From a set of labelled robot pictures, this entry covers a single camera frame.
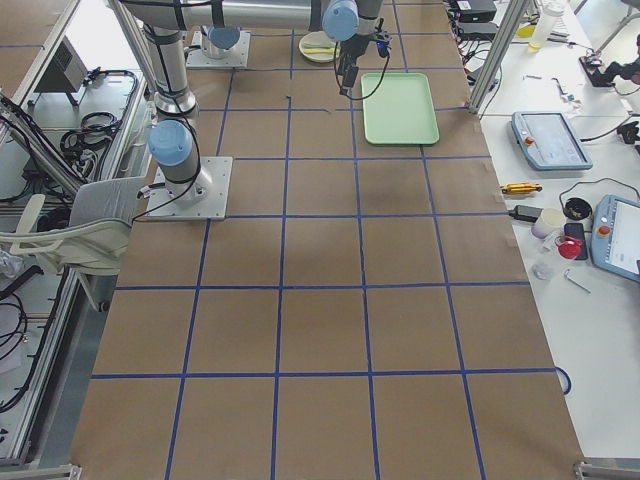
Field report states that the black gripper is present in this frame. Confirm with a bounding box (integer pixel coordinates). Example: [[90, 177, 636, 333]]
[[335, 38, 367, 95]]

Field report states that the white round plate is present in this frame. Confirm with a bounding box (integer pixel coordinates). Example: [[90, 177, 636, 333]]
[[298, 31, 340, 64]]

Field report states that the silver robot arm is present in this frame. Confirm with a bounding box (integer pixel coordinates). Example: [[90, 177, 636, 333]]
[[116, 1, 324, 210], [197, 1, 390, 97]]

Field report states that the yellow plastic fork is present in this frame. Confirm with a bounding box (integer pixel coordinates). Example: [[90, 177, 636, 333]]
[[302, 47, 335, 55]]

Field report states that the light green plastic spoon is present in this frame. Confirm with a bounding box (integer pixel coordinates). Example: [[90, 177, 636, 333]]
[[299, 40, 335, 48]]

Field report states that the light green tray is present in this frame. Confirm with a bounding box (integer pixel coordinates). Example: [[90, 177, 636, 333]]
[[361, 72, 440, 145]]

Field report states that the blue teach pendant far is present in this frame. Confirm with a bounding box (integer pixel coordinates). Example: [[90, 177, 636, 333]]
[[511, 111, 593, 171]]

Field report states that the blue teach pendant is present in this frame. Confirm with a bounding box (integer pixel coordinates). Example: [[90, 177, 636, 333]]
[[511, 111, 593, 171], [590, 195, 639, 283]]

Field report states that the gold metal cylinder tool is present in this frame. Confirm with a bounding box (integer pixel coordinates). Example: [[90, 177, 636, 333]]
[[500, 182, 543, 196]]

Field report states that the brown paper table cover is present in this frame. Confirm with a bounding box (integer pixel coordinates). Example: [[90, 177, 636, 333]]
[[70, 1, 582, 479]]

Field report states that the white paper cup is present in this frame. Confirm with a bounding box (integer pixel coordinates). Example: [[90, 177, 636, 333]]
[[531, 208, 566, 239]]

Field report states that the black smartphone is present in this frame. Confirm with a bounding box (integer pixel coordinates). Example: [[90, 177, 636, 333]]
[[563, 222, 590, 261]]

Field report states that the blue teach pendant near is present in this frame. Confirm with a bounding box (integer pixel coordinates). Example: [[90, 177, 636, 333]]
[[590, 195, 639, 283]]

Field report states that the grey office chair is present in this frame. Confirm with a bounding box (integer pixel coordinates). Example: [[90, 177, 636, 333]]
[[1, 176, 145, 311]]

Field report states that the aluminium frame post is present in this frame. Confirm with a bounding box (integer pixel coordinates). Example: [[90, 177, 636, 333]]
[[467, 0, 528, 114]]

